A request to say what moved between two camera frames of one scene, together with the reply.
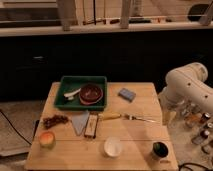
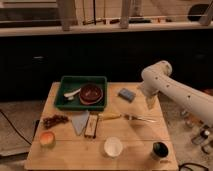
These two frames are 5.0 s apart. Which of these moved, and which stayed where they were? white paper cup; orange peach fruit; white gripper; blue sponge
Moved: white gripper
Stayed: white paper cup; blue sponge; orange peach fruit
